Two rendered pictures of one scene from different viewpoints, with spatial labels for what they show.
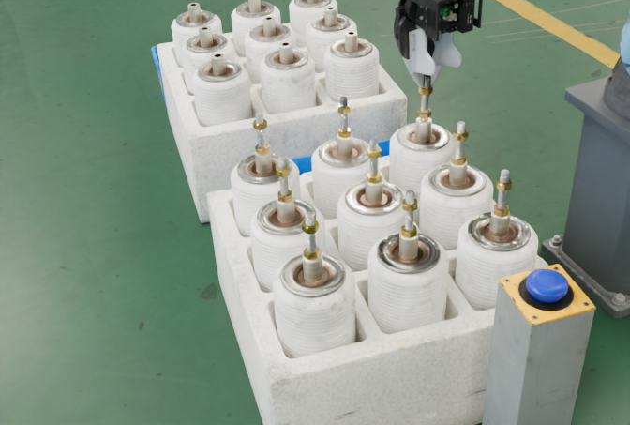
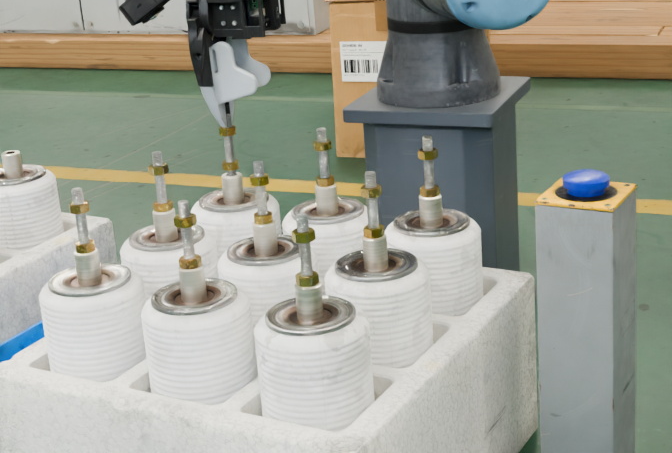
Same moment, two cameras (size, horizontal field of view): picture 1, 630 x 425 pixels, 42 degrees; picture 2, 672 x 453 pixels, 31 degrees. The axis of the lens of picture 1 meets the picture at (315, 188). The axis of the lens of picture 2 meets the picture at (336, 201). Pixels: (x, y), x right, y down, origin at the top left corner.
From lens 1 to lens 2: 0.67 m
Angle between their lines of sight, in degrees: 42
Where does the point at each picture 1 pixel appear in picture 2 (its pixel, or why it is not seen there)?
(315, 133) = (21, 298)
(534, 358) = (616, 261)
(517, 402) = (609, 333)
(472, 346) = (482, 354)
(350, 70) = (33, 199)
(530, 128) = not seen: hidden behind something
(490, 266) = (456, 253)
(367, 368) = (420, 408)
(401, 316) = (408, 342)
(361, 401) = not seen: outside the picture
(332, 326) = (366, 367)
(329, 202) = not seen: hidden behind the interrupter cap
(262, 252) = (194, 349)
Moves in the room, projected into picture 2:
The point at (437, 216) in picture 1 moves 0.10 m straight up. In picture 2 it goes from (333, 255) to (325, 160)
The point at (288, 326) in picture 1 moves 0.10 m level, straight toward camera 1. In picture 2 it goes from (317, 391) to (416, 425)
